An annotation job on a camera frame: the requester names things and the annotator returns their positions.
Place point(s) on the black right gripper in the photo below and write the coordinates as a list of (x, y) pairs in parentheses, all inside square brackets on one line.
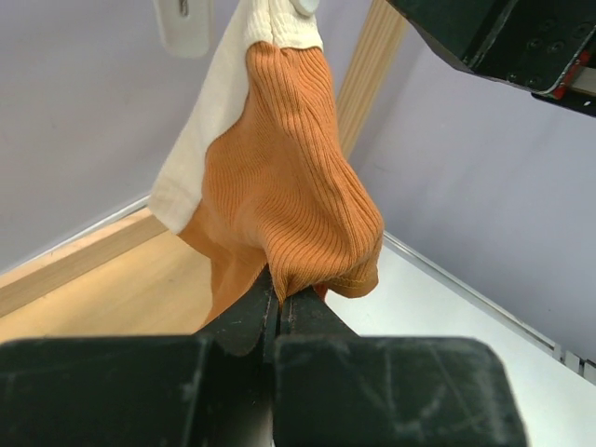
[(529, 44)]

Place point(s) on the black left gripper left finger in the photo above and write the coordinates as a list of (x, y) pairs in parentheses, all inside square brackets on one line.
[(208, 388)]

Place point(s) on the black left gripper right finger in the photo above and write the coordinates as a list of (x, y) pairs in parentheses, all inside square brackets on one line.
[(336, 388)]

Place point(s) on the orange underwear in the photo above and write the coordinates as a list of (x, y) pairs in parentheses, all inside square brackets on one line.
[(256, 180)]

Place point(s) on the white clothes clip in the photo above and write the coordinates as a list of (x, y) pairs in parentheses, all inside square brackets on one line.
[(185, 26), (306, 8)]

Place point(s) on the wooden hanger stand frame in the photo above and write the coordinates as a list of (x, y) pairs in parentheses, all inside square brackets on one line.
[(134, 277)]

